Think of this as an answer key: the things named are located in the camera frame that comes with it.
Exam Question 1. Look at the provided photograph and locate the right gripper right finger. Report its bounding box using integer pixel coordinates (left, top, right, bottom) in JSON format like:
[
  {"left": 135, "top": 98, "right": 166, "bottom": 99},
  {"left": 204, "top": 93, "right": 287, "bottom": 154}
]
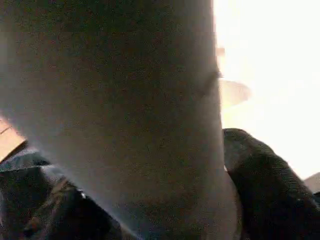
[{"left": 221, "top": 128, "right": 320, "bottom": 240}]

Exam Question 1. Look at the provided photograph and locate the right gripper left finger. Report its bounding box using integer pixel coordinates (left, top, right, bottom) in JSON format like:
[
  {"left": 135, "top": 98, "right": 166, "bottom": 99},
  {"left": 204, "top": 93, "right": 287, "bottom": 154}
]
[{"left": 21, "top": 161, "right": 141, "bottom": 240}]

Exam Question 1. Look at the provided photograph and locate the white plastic table leg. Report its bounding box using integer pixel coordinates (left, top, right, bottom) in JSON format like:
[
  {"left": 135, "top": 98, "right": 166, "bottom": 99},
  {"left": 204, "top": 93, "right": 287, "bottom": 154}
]
[{"left": 0, "top": 0, "right": 244, "bottom": 240}]

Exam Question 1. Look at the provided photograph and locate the white plastic table top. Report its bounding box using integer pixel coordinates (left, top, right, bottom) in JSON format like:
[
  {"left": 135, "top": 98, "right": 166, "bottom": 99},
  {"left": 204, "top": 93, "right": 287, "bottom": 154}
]
[{"left": 213, "top": 0, "right": 320, "bottom": 181}]

